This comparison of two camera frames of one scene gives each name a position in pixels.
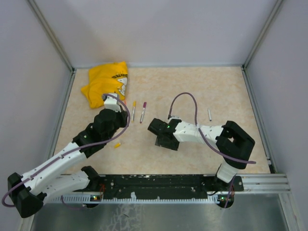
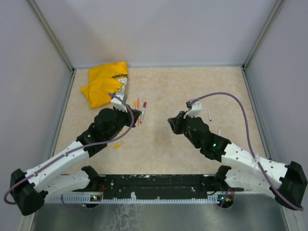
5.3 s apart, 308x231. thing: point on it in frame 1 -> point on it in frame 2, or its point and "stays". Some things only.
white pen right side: (210, 119) stays
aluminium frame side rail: (269, 150) stays
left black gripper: (123, 115) -> (135, 114)
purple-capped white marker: (142, 115) stays
